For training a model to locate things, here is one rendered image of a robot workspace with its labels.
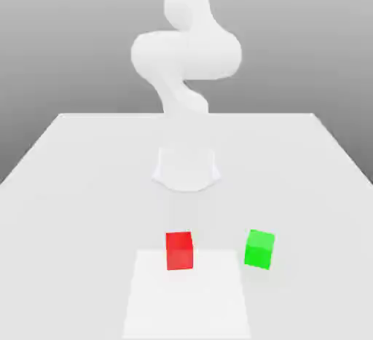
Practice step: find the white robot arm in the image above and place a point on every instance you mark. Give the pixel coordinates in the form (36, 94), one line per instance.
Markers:
(186, 54)

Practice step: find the small green cube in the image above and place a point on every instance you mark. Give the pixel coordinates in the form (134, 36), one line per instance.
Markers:
(259, 249)

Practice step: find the small red cube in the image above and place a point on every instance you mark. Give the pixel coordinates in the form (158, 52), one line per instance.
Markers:
(179, 251)

